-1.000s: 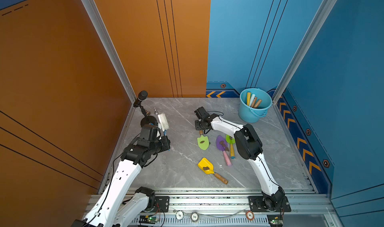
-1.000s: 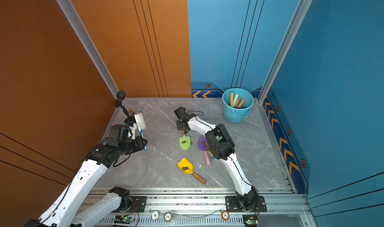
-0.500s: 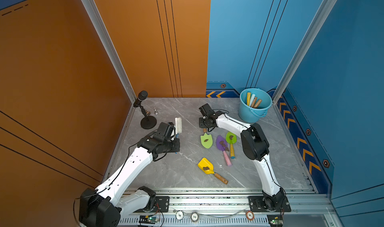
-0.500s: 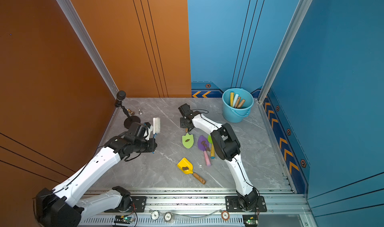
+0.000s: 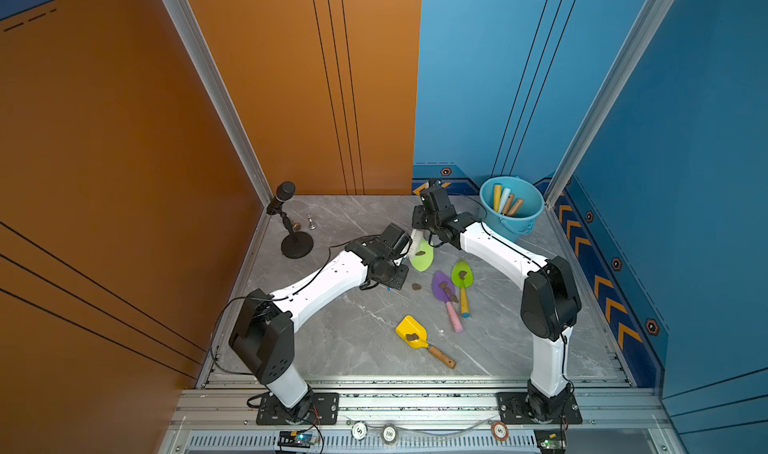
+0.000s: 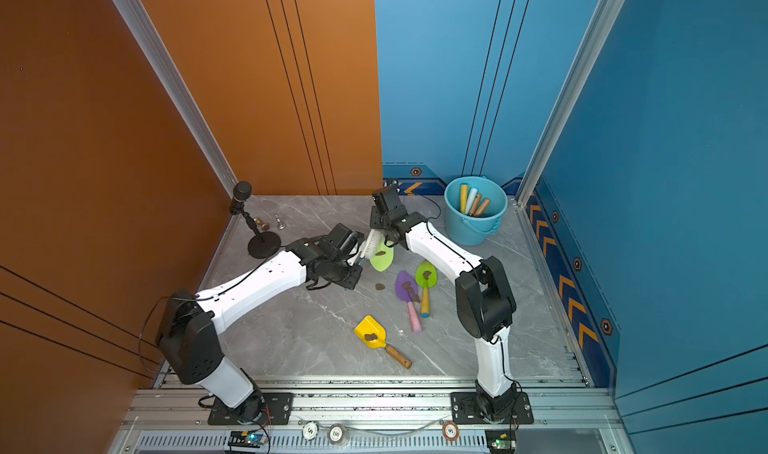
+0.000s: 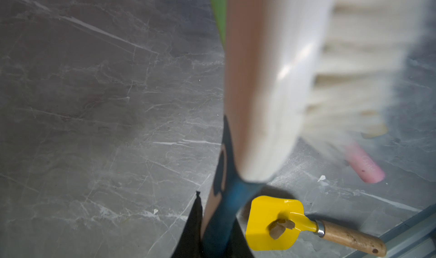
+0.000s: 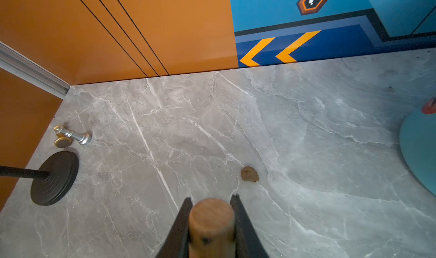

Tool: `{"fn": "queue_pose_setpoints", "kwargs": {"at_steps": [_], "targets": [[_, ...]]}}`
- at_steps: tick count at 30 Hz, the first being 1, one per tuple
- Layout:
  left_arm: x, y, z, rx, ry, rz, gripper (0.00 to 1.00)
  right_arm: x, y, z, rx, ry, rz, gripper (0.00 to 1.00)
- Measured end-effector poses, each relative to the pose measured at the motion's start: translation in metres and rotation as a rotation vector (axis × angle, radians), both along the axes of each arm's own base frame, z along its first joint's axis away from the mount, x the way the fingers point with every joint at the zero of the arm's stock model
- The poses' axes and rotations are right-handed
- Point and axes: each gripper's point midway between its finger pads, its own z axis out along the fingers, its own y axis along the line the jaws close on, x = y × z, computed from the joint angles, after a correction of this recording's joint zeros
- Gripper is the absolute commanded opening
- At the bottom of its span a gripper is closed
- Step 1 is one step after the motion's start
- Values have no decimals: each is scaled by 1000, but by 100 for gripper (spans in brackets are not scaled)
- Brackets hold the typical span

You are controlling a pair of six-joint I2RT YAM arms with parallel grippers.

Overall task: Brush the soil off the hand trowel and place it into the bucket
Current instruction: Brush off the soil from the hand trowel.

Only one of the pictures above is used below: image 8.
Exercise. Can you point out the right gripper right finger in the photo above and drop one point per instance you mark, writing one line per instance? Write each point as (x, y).
(248, 244)

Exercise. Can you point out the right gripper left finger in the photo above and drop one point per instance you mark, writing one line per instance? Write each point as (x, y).
(176, 243)

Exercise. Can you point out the green shovel wooden handle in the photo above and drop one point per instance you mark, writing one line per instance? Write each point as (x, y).
(211, 224)

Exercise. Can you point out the brown soil lump on table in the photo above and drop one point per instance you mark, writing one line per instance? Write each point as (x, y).
(249, 174)

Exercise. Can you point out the turquoise plastic bucket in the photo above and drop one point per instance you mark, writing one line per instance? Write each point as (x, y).
(418, 144)

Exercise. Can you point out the black microphone on stand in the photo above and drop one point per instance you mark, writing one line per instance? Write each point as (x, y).
(52, 181)

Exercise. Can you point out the silver chess pawn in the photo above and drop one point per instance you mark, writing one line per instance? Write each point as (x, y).
(81, 138)

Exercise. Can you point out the brass chess pawn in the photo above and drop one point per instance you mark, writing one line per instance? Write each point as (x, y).
(62, 141)

